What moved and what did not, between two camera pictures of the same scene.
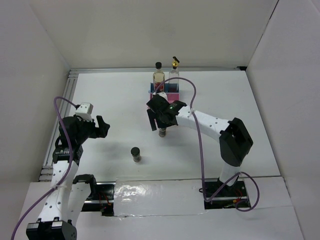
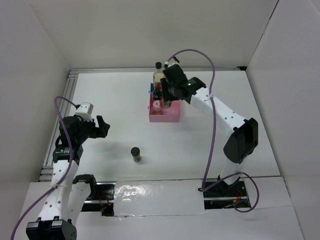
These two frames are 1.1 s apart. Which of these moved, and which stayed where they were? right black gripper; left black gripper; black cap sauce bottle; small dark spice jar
Moved: right black gripper; small dark spice jar
Stayed: left black gripper; black cap sauce bottle
